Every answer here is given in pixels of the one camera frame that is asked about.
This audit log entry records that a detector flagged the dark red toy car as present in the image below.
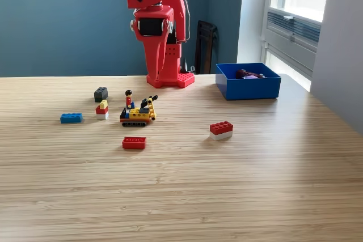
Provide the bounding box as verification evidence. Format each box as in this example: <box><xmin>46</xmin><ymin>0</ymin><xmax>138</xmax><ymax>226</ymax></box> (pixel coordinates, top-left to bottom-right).
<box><xmin>236</xmin><ymin>69</ymin><xmax>266</xmax><ymax>79</ymax></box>

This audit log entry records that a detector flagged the toy figure red shirt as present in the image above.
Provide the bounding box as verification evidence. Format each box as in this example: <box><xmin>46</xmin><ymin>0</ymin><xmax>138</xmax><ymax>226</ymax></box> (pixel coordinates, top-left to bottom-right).
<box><xmin>125</xmin><ymin>90</ymin><xmax>136</xmax><ymax>110</ymax></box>

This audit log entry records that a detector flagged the red on white brick stack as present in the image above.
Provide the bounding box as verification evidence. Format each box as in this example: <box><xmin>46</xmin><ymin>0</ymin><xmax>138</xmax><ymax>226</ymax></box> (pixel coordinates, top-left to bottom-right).
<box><xmin>209</xmin><ymin>121</ymin><xmax>234</xmax><ymax>141</ymax></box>

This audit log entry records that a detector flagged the dark folded chair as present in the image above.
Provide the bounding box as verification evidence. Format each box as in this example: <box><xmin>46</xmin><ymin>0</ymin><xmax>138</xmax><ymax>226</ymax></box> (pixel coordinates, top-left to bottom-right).
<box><xmin>194</xmin><ymin>20</ymin><xmax>220</xmax><ymax>75</ymax></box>

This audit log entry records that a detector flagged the red building brick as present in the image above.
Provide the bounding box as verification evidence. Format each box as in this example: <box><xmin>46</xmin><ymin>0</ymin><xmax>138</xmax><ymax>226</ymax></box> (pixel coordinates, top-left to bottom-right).
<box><xmin>121</xmin><ymin>136</ymin><xmax>147</xmax><ymax>150</ymax></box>

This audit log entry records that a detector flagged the yellow red white brick stack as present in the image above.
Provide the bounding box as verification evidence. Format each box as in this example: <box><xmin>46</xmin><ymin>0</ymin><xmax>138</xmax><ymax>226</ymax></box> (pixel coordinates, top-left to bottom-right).
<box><xmin>95</xmin><ymin>99</ymin><xmax>109</xmax><ymax>120</ymax></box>

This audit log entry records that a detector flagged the blue flat building brick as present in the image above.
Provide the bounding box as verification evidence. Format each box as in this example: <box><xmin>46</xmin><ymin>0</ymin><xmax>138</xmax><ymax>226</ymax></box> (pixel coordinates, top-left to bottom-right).
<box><xmin>60</xmin><ymin>112</ymin><xmax>83</xmax><ymax>125</ymax></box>

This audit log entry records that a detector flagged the small yellow toy digger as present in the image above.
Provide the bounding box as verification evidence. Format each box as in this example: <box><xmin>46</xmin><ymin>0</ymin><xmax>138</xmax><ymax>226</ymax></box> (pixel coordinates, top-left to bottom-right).
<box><xmin>119</xmin><ymin>95</ymin><xmax>159</xmax><ymax>128</ymax></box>

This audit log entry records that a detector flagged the black building brick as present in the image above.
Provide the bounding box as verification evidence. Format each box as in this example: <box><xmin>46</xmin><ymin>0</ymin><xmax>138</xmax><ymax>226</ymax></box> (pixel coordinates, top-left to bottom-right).
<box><xmin>94</xmin><ymin>86</ymin><xmax>109</xmax><ymax>103</ymax></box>

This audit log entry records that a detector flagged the grey window vent unit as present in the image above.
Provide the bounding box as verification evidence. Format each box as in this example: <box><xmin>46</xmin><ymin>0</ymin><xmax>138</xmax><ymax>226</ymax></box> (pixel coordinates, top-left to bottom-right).
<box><xmin>262</xmin><ymin>9</ymin><xmax>322</xmax><ymax>77</ymax></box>

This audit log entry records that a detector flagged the blue plastic bin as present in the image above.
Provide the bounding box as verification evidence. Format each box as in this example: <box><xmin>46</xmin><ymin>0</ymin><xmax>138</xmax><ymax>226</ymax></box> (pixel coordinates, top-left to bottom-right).
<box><xmin>214</xmin><ymin>62</ymin><xmax>281</xmax><ymax>101</ymax></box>

